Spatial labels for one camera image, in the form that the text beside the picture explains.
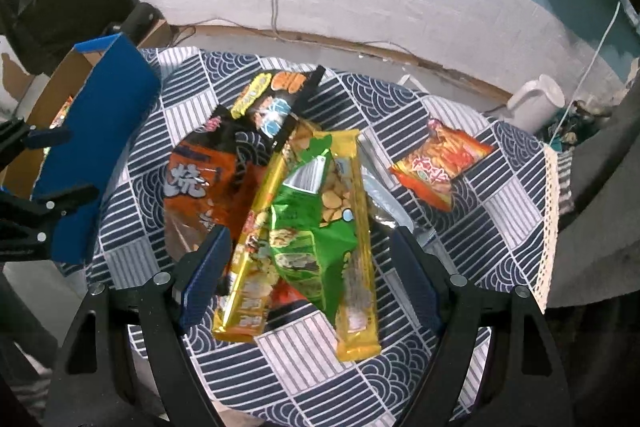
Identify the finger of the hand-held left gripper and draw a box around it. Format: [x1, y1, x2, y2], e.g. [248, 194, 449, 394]
[0, 118, 74, 170]
[0, 183, 101, 259]

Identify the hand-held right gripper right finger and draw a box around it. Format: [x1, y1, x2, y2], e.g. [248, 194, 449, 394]
[388, 226, 572, 427]

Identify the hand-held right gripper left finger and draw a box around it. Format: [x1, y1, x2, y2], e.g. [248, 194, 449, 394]
[42, 224, 236, 427]

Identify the long yellow snack packet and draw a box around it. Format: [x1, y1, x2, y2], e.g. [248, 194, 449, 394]
[309, 129, 382, 362]
[212, 119, 302, 344]

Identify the blue cardboard box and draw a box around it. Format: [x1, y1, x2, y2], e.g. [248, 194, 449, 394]
[5, 32, 163, 266]

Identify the silver foil packet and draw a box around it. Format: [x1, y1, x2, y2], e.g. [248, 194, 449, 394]
[357, 141, 437, 249]

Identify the orange and black snack bag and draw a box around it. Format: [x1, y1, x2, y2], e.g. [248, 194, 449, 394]
[162, 104, 274, 264]

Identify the green snack bag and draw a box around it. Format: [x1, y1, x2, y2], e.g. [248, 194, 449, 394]
[267, 147, 372, 324]

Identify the red and orange snack packet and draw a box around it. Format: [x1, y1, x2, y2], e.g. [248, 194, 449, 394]
[389, 119, 497, 214]

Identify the black and yellow snack packet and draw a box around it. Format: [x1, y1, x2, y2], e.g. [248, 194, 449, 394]
[230, 65, 327, 154]

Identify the blue patterned tablecloth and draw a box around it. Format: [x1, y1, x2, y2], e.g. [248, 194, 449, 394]
[55, 47, 562, 427]

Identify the black device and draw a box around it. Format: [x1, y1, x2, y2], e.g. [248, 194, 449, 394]
[121, 2, 162, 42]

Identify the small brown cardboard box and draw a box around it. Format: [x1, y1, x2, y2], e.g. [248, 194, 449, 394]
[136, 19, 174, 51]

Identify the grey cloth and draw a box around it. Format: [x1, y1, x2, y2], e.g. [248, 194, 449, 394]
[544, 92, 640, 309]

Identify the white electric kettle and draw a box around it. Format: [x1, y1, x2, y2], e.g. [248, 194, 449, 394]
[507, 74, 567, 134]

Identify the grey power cable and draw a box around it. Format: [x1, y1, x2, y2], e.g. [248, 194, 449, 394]
[261, 0, 282, 35]

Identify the white cord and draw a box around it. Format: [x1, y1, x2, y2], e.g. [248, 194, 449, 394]
[547, 1, 624, 148]

